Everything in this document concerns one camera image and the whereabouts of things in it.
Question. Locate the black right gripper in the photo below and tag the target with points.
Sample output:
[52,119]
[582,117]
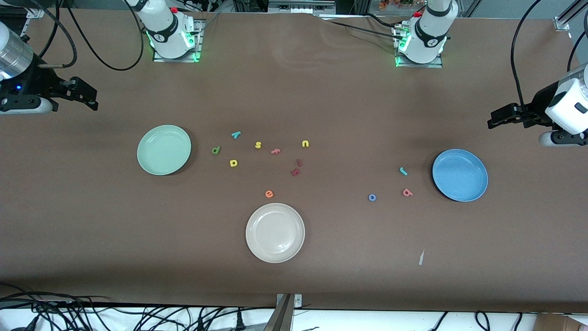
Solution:
[33,81]

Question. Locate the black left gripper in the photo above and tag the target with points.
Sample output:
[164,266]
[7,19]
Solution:
[540,106]

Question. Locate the pink foam letter b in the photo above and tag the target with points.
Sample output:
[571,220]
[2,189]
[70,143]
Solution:
[409,194]

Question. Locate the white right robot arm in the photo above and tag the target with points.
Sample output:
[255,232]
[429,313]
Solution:
[167,27]

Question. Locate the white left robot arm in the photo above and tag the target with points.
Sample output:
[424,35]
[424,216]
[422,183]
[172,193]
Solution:
[429,27]

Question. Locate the blue plate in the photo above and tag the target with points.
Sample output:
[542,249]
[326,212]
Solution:
[460,175]

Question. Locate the green plate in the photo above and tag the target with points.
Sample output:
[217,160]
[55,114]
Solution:
[164,150]

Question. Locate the orange flowers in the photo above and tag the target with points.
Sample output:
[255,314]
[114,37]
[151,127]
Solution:
[399,3]

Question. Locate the small grey paper scrap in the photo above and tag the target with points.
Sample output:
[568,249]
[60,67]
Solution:
[421,258]

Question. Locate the cardboard box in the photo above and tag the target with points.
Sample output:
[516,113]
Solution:
[558,322]

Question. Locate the dark red foam letter k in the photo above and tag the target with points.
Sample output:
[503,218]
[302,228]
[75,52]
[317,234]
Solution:
[295,172]

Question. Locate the grey device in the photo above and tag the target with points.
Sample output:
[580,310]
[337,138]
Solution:
[301,5]

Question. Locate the beige plate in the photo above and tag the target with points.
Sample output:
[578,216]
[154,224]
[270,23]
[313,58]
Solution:
[275,232]

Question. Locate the black power plug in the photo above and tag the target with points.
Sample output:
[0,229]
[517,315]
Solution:
[239,320]

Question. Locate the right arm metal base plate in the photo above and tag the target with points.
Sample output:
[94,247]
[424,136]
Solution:
[161,59]

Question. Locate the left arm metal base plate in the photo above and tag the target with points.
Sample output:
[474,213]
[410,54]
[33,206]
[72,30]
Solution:
[436,65]

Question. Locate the aluminium table frame rail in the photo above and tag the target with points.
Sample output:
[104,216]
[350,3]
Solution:
[36,11]

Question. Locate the aluminium frame profile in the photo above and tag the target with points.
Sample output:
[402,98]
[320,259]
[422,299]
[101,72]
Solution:
[567,16]

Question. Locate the metal table bracket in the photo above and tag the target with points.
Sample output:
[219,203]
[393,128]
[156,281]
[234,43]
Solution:
[285,312]

